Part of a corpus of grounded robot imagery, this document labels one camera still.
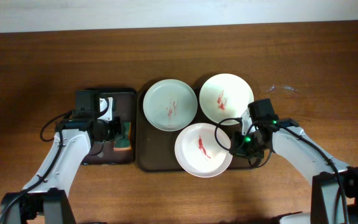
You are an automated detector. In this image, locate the green and orange sponge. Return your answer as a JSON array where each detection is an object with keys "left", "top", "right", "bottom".
[{"left": 113, "top": 122, "right": 132, "bottom": 151}]

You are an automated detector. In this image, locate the cream white plate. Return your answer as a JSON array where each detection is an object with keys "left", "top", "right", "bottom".
[{"left": 199, "top": 73, "right": 254, "bottom": 123}]

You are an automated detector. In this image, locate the pink white plate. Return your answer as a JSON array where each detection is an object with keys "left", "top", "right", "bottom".
[{"left": 174, "top": 123, "right": 232, "bottom": 178}]

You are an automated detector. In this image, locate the pale green plate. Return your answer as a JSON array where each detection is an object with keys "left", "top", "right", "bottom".
[{"left": 142, "top": 79, "right": 198, "bottom": 131}]

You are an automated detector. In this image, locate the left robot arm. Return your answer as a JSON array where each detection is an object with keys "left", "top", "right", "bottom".
[{"left": 0, "top": 116, "right": 132, "bottom": 223}]

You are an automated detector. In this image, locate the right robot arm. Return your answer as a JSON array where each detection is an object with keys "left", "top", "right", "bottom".
[{"left": 229, "top": 119, "right": 358, "bottom": 223}]

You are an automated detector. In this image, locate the small black water tray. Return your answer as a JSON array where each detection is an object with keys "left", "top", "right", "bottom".
[{"left": 82, "top": 88, "right": 137, "bottom": 165}]

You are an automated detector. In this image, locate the large brown serving tray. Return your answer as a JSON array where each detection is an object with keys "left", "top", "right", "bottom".
[{"left": 135, "top": 87, "right": 251, "bottom": 172}]

